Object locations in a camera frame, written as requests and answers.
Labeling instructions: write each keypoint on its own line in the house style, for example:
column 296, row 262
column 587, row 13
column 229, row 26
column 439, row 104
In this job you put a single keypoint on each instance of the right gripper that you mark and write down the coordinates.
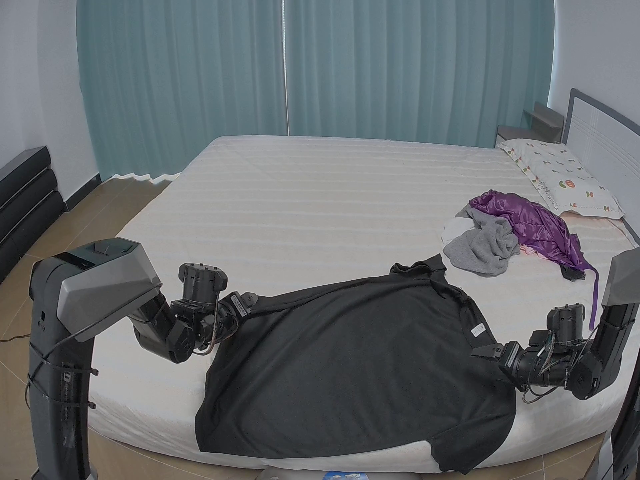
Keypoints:
column 515, row 363

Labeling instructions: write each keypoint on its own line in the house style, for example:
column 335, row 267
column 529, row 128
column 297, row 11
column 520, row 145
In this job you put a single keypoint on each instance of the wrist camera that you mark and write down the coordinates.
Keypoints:
column 567, row 323
column 202, row 285

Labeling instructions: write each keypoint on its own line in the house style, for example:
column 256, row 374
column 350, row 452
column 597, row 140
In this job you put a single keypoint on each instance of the black chest of drawers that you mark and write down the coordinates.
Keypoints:
column 25, row 208

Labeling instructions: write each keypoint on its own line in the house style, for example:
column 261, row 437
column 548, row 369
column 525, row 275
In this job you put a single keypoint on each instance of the white printed pillow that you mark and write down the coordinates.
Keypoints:
column 565, row 178

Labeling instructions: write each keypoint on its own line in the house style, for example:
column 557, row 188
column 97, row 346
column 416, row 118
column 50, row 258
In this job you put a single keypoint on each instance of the black lace garment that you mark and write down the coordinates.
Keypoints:
column 574, row 273

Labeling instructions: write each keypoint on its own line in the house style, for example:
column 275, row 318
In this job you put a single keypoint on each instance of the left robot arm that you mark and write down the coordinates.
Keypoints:
column 60, row 368

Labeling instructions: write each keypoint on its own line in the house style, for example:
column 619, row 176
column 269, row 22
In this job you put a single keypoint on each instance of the grey bedside table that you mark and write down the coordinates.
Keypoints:
column 540, row 118

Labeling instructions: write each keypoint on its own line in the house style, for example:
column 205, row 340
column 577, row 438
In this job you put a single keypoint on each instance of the black T-shirt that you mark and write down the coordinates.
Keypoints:
column 350, row 368

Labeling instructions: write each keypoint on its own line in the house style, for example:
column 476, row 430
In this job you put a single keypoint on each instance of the pink garment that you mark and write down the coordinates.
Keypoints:
column 530, row 252

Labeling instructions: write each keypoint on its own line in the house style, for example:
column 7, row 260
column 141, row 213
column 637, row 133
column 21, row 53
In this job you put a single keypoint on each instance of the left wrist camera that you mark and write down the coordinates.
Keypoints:
column 202, row 285

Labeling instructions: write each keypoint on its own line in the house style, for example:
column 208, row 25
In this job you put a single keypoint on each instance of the grey garment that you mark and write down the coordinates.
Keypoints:
column 485, row 253

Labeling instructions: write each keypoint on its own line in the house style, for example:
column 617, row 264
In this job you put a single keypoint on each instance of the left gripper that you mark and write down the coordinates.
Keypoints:
column 239, row 310

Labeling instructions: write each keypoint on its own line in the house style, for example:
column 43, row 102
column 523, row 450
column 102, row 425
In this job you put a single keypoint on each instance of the bed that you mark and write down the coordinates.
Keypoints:
column 300, row 193

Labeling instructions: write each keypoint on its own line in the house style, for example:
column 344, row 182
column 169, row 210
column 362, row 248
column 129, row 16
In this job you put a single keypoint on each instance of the purple satin garment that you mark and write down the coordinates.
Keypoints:
column 540, row 228

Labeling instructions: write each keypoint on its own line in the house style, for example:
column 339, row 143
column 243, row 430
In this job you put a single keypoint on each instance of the blue-green curtain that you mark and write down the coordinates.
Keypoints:
column 410, row 53
column 175, row 68

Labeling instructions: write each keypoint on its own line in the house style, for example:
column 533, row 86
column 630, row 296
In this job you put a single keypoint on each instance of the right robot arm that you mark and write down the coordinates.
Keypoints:
column 620, row 293

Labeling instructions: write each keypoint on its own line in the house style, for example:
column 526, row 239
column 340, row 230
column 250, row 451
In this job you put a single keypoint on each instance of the white garment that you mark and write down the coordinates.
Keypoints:
column 456, row 228

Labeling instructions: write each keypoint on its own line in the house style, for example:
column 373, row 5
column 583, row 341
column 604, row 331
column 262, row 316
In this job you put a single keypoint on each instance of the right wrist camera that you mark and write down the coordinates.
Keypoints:
column 567, row 323

